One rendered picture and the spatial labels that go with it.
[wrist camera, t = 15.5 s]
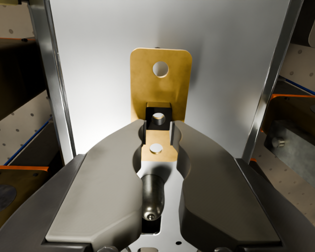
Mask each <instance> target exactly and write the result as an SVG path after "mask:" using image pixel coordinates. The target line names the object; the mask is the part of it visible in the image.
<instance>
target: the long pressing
mask: <svg viewBox="0 0 315 252"><path fill-rule="evenodd" d="M26 1H27V5H28V10H29V15H30V19H31V24H32V28H33V33H34V37H35V42H36V46H37V51H38V55H39V60H40V64H41V69H42V73H43V78H44V83H45V87H46V92H47V96H48V101H49V105H50V110H51V114H52V119H53V123H54V128H55V132H56V137H57V141H58V146H59V150H60V155H61V160H62V164H63V167H64V166H65V165H66V164H67V163H68V162H70V161H71V160H72V159H73V158H74V157H75V156H76V155H77V154H85V153H86V152H87V151H88V150H89V149H91V148H92V147H93V146H94V145H95V144H97V143H98V142H99V141H101V140H102V139H104V138H105V137H107V136H108V135H110V134H112V133H113V132H115V131H117V130H119V129H121V128H123V127H124V126H126V125H128V124H130V123H131V83H130V55H131V53H132V51H133V50H134V49H136V48H161V49H176V50H186V51H188V52H189V53H190V54H191V57H192V65H191V73H190V80H189V88H188V96H187V104H186V112H185V120H184V123H185V124H187V125H189V126H190V127H192V128H194V129H196V130H197V131H199V132H201V133H202V134H204V135H206V136H207V137H209V138H211V139H212V140H214V141H215V142H216V143H218V144H219V145H220V146H222V147H223V148H224V149H225V150H226V151H227V152H229V153H230V154H231V155H232V156H233V157H234V158H241V159H243V160H244V161H245V162H246V163H247V164H249V162H250V159H251V157H252V154H253V151H254V148H255V145H256V142H257V139H258V136H259V133H260V130H261V127H262V124H263V121H264V118H265V115H266V112H267V109H268V106H269V103H270V100H271V97H272V94H273V91H274V88H275V85H276V82H277V79H278V76H279V73H280V70H281V67H282V64H283V61H284V58H285V55H286V52H287V49H288V46H289V43H290V40H291V37H292V34H293V31H294V28H295V25H296V22H297V19H298V16H299V14H300V11H301V8H302V5H303V2H304V0H26ZM176 166H177V161H174V162H166V161H141V169H140V170H139V171H138V173H137V175H138V176H139V177H140V178H142V177H143V176H145V175H150V174H153V175H157V176H160V177H161V178H162V179H163V181H164V197H165V204H164V209H163V212H162V214H161V216H160V221H159V230H158V231H156V232H143V231H142V232H141V235H140V237H139V238H138V239H137V240H136V241H135V242H133V243H132V244H130V245H129V246H127V247H126V248H125V249H123V250H122V251H120V252H139V249H140V248H156V249H157V252H201V251H200V250H198V249H197V248H195V247H194V246H193V245H191V244H190V243H188V242H187V241H185V240H184V239H183V237H182V235H181V232H180V222H179V205H180V198H181V191H182V184H183V180H184V179H183V177H182V175H181V174H180V173H179V172H178V170H177V168H176ZM176 242H181V244H176Z"/></svg>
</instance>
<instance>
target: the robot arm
mask: <svg viewBox="0 0 315 252"><path fill-rule="evenodd" d="M146 131H147V121H146V120H143V119H137V120H135V121H133V122H131V123H129V124H128V125H126V126H124V127H122V128H120V129H119V130H117V131H115V132H113V133H111V134H110V135H108V136H106V137H105V138H103V139H102V140H101V141H99V142H98V143H96V144H95V145H94V146H93V147H92V148H91V149H89V150H88V151H87V152H86V153H85V154H82V153H78V154H77V155H76V156H75V157H74V158H73V159H72V160H71V161H69V162H68V163H67V164H66V165H65V166H64V167H63V168H62V169H61V170H59V171H58V172H57V173H56V174H55V175H54V176H53V177H52V178H50V179H49V180H48V181H47V182H46V183H45V184H44V185H43V186H42V187H40V188H39V189H38V190H37V191H36V192H35V193H34V194H33V195H31V196H30V197H29V198H28V199H27V200H26V201H25V202H24V203H23V204H22V205H21V206H20V207H19V208H18V209H17V210H16V211H15V212H14V213H13V214H12V215H11V216H10V218H9V219H8V220H7V221H6V222H5V223H4V224H3V226H2V227H1V228H0V252H120V251H122V250H123V249H125V248H126V247H128V246H129V245H131V244H132V243H134V242H135V241H136V240H137V239H138V238H139V237H140V236H141V233H142V207H143V182H142V180H141V178H140V177H139V176H138V175H137V173H138V172H139V170H140V169H141V167H142V147H143V145H146ZM169 138H170V146H173V148H174V149H175V150H176V151H177V153H178V154H177V162H176V169H177V171H178V172H179V173H180V174H181V176H182V177H183V179H184V180H183V182H182V188H181V195H180V202H179V209H178V216H179V227H180V234H181V236H182V237H183V239H184V240H185V241H187V242H188V243H189V244H191V245H192V246H194V247H195V248H197V249H198V250H200V251H201V252H315V226H314V225H313V224H312V223H311V222H310V221H309V220H308V219H307V218H306V217H305V216H304V215H303V214H302V213H301V212H300V211H299V210H298V209H297V208H296V207H295V206H294V205H293V204H292V203H291V202H290V201H289V200H288V199H286V198H285V197H284V196H283V195H282V194H281V193H280V192H279V191H278V190H276V189H275V188H274V187H273V186H272V185H271V184H270V183H269V182H267V181H266V180H265V179H264V178H263V177H262V176H261V175H260V174H259V173H257V172H256V171H255V170H254V169H253V168H252V167H251V166H250V165H248V164H247V163H246V162H245V161H244V160H243V159H242V158H234V157H233V156H232V155H231V154H230V153H229V152H228V151H226V150H225V149H224V148H223V147H222V146H221V145H219V144H218V143H217V142H215V141H214V140H212V139H211V138H209V137H208V136H206V135H204V134H203V133H201V132H199V131H198V130H196V129H194V128H192V127H191V126H189V125H187V124H186V123H184V122H182V121H180V120H176V121H171V122H170V130H169Z"/></svg>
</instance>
